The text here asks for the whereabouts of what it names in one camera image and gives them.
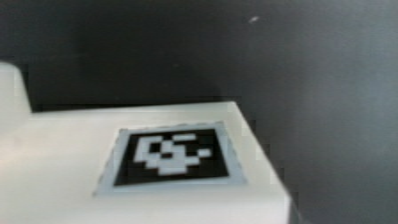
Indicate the white drawer box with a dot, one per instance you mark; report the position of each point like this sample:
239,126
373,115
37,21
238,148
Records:
145,165

